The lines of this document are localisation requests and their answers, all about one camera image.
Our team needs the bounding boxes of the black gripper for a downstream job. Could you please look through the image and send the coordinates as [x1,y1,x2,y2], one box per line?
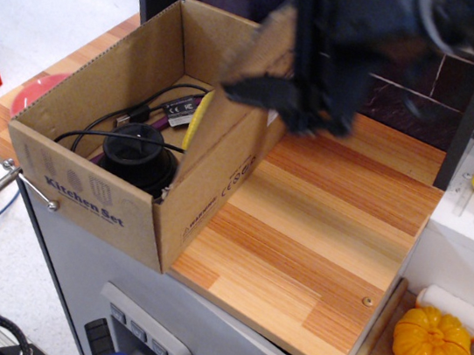
[222,0,420,136]

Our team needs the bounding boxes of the brown cardboard box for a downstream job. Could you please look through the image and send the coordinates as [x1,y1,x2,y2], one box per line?
[8,0,296,272]

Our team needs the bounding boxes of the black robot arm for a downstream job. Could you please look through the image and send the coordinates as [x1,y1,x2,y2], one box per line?
[223,0,474,136]

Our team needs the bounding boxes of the yellow toy corn cob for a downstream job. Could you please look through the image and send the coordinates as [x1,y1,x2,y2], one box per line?
[181,90,215,150]

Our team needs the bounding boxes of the black round cup device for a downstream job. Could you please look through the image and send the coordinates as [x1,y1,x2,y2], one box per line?
[98,123,178,198]

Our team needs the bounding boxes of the white orange toy piece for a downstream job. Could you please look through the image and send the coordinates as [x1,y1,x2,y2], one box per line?
[415,284,474,343]

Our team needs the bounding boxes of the red plastic bowl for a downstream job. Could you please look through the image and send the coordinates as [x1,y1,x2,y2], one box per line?
[10,73,71,118]

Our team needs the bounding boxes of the orange toy pumpkin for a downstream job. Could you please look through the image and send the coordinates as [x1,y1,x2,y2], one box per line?
[392,306,471,355]

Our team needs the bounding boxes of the purple cable with label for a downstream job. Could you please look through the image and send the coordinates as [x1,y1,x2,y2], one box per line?
[91,83,202,178]

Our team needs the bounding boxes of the black usb cable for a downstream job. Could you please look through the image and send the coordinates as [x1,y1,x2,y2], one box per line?
[52,66,212,171]

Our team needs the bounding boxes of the blue black handle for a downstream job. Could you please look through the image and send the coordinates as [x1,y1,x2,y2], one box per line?
[84,318,126,355]

